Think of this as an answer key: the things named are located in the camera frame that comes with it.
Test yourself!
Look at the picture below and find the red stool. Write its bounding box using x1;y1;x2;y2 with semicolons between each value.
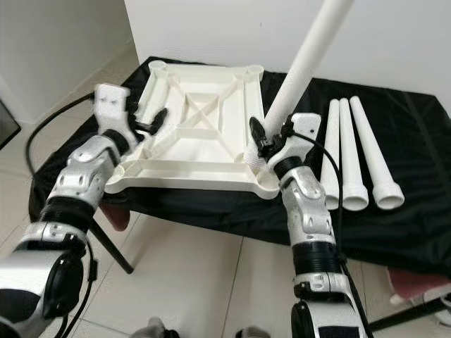
390;266;451;305
99;203;132;233

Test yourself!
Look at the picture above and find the white plastic table top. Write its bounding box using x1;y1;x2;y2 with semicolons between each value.
106;60;283;201

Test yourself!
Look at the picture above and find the grey robot leg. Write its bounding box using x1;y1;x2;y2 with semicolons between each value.
236;327;270;338
137;317;171;338

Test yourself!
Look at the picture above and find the grey robot right leg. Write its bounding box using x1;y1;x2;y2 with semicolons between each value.
236;327;270;338

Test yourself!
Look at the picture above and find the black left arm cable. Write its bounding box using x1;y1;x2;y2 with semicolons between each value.
25;90;99;170

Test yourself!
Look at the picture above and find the white plastic table leg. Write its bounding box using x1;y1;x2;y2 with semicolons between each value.
243;0;357;166
338;97;369;212
319;99;342;210
349;96;406;211

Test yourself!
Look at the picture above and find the grey robot left leg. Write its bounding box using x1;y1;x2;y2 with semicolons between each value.
137;317;171;338

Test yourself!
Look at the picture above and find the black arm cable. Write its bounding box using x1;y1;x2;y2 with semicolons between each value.
285;128;374;338
25;90;99;170

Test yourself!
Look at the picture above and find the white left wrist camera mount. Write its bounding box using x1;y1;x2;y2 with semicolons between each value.
94;82;136;132

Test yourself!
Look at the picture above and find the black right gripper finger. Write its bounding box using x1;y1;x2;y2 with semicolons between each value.
248;116;269;152

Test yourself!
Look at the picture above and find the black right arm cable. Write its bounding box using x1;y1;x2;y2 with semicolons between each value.
285;128;374;338

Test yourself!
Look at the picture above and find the dark grey bin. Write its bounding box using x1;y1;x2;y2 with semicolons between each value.
0;101;23;150

